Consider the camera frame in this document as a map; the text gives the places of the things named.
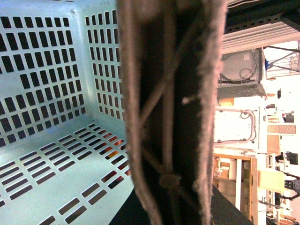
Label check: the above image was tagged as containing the turquoise plastic basket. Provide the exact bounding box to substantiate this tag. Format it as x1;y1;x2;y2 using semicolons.
0;0;134;225

